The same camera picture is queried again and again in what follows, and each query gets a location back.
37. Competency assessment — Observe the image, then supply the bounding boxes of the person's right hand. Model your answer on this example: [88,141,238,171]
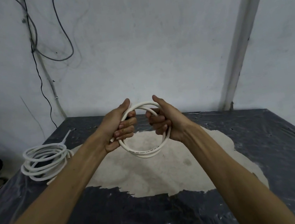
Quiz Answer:
[144,90,197,146]

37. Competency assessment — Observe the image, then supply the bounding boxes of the person's left hand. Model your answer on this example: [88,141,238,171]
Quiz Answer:
[96,97,141,155]

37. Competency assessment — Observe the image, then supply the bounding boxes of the small white cable coil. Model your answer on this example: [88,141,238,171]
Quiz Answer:
[106,99,175,162]

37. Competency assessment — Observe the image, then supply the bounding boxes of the person's left forearm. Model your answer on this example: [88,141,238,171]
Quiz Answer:
[0,126,116,224]

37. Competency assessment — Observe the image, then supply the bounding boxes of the person's right forearm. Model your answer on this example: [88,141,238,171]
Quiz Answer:
[179,110,295,224]

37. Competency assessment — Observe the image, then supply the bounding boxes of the black plastic table cover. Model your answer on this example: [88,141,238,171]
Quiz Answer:
[0,91,295,224]

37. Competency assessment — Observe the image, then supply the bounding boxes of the white cable tie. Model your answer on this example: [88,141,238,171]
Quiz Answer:
[59,129,77,146]

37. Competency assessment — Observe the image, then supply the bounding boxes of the large white cable coil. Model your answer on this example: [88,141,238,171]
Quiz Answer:
[18,141,78,188]

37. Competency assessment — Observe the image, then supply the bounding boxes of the thin white wall conduit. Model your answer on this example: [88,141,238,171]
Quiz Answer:
[34,45,67,122]

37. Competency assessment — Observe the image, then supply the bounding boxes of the thin black wall cable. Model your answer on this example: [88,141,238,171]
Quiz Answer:
[21,0,59,130]

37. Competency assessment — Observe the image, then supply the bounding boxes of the grey wall cable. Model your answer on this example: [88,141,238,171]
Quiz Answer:
[13,0,75,66]

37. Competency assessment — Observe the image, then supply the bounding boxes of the wide white wall trunking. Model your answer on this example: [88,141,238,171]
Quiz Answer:
[208,0,284,112]

